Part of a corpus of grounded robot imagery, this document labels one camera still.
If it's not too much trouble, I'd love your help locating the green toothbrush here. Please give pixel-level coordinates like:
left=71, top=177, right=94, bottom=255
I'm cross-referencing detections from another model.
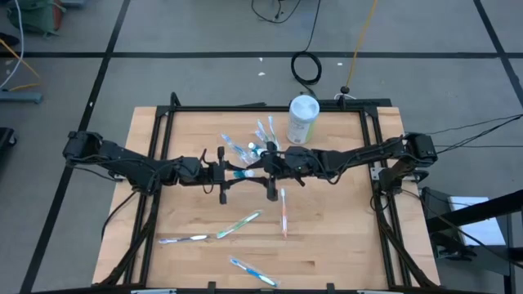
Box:
left=215, top=209, right=263, bottom=240
left=266, top=114, right=282, bottom=151

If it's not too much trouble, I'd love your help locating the white wipes canister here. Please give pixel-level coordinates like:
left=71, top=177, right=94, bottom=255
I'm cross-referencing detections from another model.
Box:
left=285, top=94, right=321, bottom=145

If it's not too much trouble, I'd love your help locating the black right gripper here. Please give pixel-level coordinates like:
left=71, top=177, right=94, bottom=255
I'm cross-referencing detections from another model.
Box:
left=245, top=140, right=323, bottom=203

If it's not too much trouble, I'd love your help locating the black caster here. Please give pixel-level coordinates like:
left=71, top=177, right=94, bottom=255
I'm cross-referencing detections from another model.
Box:
left=0, top=127, right=18, bottom=150

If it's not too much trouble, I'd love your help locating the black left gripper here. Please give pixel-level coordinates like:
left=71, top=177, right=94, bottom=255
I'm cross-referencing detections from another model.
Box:
left=199, top=146, right=247, bottom=205

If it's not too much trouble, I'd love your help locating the yellow floor cable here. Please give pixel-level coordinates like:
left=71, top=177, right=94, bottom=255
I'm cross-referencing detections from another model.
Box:
left=0, top=38, right=44, bottom=91

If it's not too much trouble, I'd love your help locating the white box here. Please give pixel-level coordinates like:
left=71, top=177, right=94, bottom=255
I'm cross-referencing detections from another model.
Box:
left=447, top=195, right=507, bottom=247

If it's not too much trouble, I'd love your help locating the blue toothbrush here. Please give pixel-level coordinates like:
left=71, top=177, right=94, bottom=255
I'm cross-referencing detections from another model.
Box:
left=227, top=256, right=279, bottom=288
left=221, top=132, right=251, bottom=165

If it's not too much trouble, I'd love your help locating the purple toothbrush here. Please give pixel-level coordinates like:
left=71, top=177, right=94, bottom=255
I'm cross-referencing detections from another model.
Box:
left=157, top=234, right=210, bottom=245

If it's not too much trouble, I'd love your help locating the black power cable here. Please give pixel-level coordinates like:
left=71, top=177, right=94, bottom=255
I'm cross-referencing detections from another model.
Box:
left=424, top=114, right=523, bottom=136
left=435, top=144, right=523, bottom=149

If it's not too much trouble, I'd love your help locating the coiled black cable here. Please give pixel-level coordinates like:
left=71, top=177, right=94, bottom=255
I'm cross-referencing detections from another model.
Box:
left=289, top=0, right=324, bottom=99

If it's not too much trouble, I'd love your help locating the grey stand foot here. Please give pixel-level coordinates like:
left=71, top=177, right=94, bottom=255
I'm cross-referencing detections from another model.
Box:
left=0, top=90, right=44, bottom=105

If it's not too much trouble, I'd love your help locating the black stand beam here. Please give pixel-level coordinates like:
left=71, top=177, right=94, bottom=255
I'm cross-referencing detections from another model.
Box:
left=420, top=185, right=523, bottom=294

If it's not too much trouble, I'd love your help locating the green bag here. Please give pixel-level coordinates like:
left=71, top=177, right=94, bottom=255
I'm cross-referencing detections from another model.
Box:
left=6, top=0, right=66, bottom=38

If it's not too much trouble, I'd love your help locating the yellow cord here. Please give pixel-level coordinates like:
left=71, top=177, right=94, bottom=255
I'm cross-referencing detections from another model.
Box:
left=345, top=0, right=379, bottom=89

